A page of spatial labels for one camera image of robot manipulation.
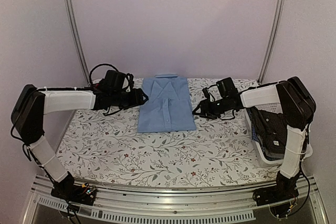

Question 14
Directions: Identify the floral patterned table cloth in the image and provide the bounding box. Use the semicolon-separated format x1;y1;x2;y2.
56;108;280;188

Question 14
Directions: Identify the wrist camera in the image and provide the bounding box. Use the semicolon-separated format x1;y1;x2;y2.
202;85;216;102
126;73;134;91

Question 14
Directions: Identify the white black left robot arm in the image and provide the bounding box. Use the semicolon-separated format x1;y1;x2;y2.
10;70;149;200

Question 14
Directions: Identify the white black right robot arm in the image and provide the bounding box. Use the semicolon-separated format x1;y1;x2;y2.
192;77;316;201

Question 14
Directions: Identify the light blue long sleeve shirt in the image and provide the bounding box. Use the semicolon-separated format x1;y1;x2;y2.
138;74;196;133

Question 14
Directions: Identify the aluminium frame post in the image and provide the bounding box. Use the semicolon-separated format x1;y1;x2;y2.
257;0;285;84
64;0;89;83

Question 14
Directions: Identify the blue checked shirt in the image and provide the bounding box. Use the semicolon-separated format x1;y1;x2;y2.
245;112;278;162

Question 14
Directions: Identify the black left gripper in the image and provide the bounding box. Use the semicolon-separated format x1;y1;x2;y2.
112;89;149;111

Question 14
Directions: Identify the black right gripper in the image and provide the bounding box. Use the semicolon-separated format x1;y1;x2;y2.
193;97;230;120

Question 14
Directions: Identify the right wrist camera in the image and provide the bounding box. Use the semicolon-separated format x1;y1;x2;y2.
202;85;216;102

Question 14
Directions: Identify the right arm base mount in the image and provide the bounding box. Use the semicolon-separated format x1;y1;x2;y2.
252;183;299;206

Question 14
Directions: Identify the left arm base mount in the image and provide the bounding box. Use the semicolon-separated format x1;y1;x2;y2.
51;183;97;206

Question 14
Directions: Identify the right aluminium frame post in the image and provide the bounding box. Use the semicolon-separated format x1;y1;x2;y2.
257;0;285;84

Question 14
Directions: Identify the aluminium front rail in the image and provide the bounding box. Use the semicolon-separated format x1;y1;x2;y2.
23;175;330;223

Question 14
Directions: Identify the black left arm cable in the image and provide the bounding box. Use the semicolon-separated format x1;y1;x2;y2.
88;63;124;86

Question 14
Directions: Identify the black striped shirt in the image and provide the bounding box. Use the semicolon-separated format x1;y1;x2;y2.
247;107;287;157

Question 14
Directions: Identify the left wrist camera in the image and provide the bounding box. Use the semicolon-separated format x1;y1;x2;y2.
126;73;134;91

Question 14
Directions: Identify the white plastic laundry basket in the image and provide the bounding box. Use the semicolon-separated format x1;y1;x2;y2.
244;103;313;166

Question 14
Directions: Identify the red black plaid shirt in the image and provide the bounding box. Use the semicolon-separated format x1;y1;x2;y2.
89;78;105;90

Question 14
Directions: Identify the left aluminium frame post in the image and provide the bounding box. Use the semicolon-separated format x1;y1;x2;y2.
64;0;89;83

